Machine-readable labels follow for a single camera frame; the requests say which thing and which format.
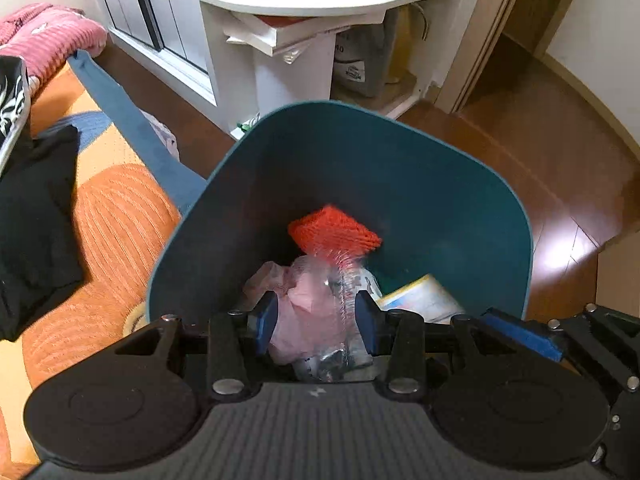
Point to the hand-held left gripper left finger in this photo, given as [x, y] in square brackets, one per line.
[267, 319]

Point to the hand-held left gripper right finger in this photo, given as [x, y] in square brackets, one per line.
[367, 325]

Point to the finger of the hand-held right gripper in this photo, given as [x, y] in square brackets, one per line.
[520, 334]

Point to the pink plastic bag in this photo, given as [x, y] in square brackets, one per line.
[305, 310]

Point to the clear plastic wrapper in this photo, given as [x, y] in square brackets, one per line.
[325, 366]

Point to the yellow white snack packet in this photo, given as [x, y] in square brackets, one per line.
[425, 300]

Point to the red mesh net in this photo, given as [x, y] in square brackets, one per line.
[335, 232]

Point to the teal deer-print trash bin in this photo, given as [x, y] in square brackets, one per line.
[400, 175]

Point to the bed with orange floral cover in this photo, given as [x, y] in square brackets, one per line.
[115, 210]

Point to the small green toy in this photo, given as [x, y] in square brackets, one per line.
[247, 125]

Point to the pale patterned cloth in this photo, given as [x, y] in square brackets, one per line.
[167, 140]

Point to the blue bed sheet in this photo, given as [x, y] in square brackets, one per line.
[135, 125]

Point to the black cloth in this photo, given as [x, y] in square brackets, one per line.
[35, 220]

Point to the grey white bag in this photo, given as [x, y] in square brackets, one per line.
[360, 60]

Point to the stack of books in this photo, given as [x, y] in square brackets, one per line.
[280, 32]

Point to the white sliding wardrobe door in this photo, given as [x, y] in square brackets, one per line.
[165, 10]

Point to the black leaf-print quilt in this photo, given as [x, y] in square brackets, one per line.
[12, 100]

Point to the wooden door frame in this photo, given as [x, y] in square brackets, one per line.
[480, 35]

